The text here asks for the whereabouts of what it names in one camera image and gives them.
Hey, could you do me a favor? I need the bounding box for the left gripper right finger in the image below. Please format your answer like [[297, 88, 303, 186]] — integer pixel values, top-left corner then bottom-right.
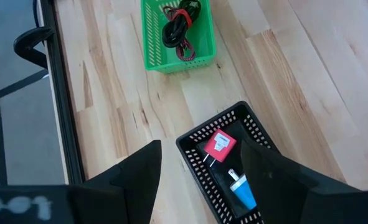
[[240, 139, 368, 224]]

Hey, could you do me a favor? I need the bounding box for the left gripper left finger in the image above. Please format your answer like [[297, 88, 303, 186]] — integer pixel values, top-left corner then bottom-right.
[[67, 139, 163, 224]]

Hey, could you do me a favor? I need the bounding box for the blue USB wall charger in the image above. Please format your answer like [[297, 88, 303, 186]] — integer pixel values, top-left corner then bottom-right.
[[227, 168, 258, 211]]

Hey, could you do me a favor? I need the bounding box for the pink USB wall charger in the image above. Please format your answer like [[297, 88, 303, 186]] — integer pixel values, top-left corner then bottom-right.
[[202, 128, 237, 168]]

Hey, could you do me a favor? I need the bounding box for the black cable bundle red strap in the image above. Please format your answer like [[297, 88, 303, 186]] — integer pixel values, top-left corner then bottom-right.
[[161, 0, 202, 49]]

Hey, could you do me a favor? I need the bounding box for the black plastic basket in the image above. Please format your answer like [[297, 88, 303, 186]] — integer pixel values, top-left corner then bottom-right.
[[175, 100, 281, 224]]

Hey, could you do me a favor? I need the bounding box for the green plastic basket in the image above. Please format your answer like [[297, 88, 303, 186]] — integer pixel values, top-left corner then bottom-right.
[[139, 0, 218, 75]]

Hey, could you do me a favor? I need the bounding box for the black aluminium rig frame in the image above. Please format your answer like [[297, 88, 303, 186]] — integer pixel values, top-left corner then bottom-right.
[[40, 0, 87, 185]]

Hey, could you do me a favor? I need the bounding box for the red black braided cable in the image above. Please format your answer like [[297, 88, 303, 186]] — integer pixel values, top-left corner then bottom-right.
[[162, 5, 197, 62]]

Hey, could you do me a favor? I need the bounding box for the black curved handle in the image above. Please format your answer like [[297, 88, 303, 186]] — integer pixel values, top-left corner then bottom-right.
[[13, 26, 55, 70]]

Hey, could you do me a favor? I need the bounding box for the dark blue cable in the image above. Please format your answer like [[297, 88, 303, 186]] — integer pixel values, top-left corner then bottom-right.
[[32, 0, 42, 29]]

